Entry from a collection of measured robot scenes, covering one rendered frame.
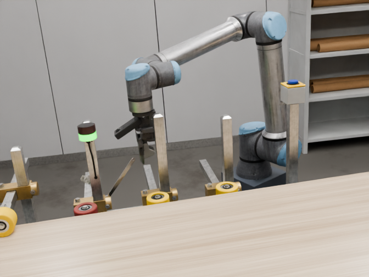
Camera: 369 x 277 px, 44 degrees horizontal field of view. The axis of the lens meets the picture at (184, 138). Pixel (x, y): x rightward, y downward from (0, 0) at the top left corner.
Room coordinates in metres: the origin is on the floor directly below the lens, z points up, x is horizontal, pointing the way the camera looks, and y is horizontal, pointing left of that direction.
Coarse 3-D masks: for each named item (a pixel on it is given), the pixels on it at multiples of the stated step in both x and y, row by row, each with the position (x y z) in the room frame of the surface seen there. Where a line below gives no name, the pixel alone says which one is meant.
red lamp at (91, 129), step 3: (93, 126) 1.45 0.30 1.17; (78, 129) 1.44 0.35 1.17; (81, 129) 1.43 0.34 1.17; (84, 129) 1.43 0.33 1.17; (87, 129) 1.43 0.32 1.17; (90, 129) 1.44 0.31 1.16; (93, 129) 1.45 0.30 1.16; (78, 132) 1.45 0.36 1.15; (81, 132) 1.43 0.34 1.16; (84, 132) 1.43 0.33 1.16; (87, 132) 1.43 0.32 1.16; (90, 132) 1.43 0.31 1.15
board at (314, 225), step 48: (240, 192) 1.41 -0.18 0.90; (288, 192) 1.38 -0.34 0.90; (336, 192) 1.36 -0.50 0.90; (0, 240) 1.22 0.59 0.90; (48, 240) 1.20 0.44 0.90; (96, 240) 1.17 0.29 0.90; (144, 240) 1.15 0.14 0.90; (192, 240) 1.14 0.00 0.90; (240, 240) 1.12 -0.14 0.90; (288, 240) 1.10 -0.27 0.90; (336, 240) 1.08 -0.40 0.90
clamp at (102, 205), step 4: (104, 196) 1.52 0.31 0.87; (108, 196) 1.52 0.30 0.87; (84, 200) 1.50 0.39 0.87; (88, 200) 1.50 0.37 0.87; (92, 200) 1.50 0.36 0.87; (100, 200) 1.49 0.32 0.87; (104, 200) 1.49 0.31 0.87; (108, 200) 1.50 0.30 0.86; (76, 204) 1.47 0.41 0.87; (100, 204) 1.48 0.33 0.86; (104, 204) 1.49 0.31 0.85; (108, 204) 1.49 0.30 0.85; (100, 208) 1.48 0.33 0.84; (104, 208) 1.49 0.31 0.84; (108, 208) 1.49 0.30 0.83; (100, 212) 1.48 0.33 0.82
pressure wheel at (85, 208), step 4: (80, 204) 1.40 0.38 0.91; (84, 204) 1.40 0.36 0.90; (88, 204) 1.40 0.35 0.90; (92, 204) 1.39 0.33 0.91; (96, 204) 1.39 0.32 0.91; (76, 208) 1.37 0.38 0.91; (80, 208) 1.38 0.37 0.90; (84, 208) 1.37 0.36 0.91; (88, 208) 1.37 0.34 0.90; (92, 208) 1.36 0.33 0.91; (96, 208) 1.37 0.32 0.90; (76, 212) 1.35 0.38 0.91; (80, 212) 1.34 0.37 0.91; (84, 212) 1.34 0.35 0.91; (88, 212) 1.34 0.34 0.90; (92, 212) 1.35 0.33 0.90; (96, 212) 1.36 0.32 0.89
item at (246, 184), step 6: (234, 168) 2.27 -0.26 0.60; (276, 168) 2.23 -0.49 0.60; (222, 174) 2.23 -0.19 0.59; (234, 174) 2.19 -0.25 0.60; (276, 174) 2.16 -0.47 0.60; (282, 174) 2.15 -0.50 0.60; (222, 180) 2.23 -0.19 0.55; (234, 180) 2.15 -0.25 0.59; (240, 180) 2.12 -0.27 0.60; (246, 180) 2.11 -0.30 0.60; (252, 180) 2.11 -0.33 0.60; (258, 180) 2.10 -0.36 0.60; (264, 180) 2.10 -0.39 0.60; (270, 180) 2.10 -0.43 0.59; (276, 180) 2.13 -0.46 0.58; (282, 180) 2.15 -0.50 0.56; (246, 186) 2.08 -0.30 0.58; (252, 186) 2.04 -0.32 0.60; (258, 186) 2.05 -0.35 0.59; (264, 186) 2.07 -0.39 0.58; (270, 186) 2.10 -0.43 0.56
